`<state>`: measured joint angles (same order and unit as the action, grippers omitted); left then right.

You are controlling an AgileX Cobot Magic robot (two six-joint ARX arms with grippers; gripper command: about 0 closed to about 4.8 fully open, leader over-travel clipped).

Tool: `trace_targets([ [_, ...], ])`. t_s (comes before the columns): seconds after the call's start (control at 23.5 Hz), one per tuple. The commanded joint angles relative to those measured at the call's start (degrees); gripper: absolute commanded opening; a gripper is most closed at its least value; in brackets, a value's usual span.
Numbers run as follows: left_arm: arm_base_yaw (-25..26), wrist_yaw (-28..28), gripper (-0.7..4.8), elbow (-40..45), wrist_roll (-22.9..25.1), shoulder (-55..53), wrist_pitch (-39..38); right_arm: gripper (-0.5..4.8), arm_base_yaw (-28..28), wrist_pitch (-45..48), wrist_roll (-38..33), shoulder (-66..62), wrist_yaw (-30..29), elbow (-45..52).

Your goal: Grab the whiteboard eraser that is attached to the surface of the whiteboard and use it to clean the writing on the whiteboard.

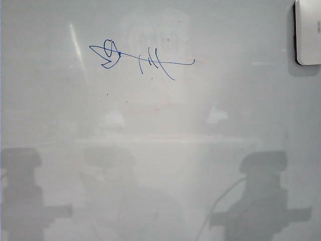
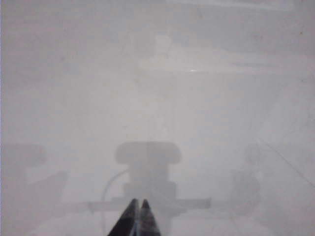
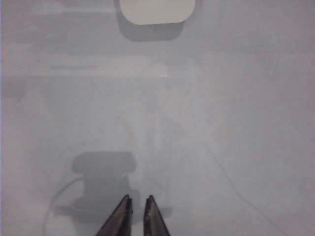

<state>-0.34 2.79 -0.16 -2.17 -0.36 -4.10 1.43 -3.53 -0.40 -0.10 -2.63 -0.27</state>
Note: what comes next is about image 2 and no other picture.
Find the white glossy whiteboard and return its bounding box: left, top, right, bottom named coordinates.
left=0, top=0, right=315, bottom=236

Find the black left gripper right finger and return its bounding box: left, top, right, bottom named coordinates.
left=138, top=199, right=163, bottom=236

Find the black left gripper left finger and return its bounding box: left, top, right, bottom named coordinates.
left=106, top=198, right=139, bottom=236

